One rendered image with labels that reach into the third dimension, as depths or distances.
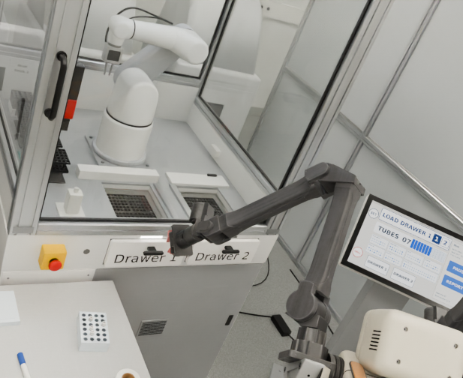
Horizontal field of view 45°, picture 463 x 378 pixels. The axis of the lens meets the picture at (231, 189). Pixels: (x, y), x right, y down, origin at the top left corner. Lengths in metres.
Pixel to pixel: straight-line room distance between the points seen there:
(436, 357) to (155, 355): 1.39
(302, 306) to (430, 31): 2.20
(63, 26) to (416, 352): 1.13
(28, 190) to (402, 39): 2.36
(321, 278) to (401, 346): 0.25
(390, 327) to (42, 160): 1.02
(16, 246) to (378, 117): 2.27
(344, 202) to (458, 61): 1.77
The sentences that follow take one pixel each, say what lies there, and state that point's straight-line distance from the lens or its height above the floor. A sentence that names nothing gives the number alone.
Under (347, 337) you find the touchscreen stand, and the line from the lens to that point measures 2.57.
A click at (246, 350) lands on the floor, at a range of 3.10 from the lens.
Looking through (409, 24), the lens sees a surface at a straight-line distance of 3.40.
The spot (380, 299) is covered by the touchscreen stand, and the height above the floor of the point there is 0.82.
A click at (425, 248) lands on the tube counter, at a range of 2.33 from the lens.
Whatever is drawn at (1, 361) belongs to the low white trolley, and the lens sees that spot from 1.70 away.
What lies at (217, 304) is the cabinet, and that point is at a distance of 2.36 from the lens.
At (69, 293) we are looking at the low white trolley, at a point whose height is 0.76.
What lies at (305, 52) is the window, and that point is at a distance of 1.82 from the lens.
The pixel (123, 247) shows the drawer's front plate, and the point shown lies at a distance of 1.91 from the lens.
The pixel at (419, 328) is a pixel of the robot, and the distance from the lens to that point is 1.34.
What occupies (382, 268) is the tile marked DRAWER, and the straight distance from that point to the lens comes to 2.27.
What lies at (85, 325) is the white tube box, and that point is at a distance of 1.78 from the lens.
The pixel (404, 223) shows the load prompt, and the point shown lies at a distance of 2.32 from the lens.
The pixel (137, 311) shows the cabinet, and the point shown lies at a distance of 2.20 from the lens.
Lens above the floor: 2.06
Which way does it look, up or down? 28 degrees down
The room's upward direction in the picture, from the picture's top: 23 degrees clockwise
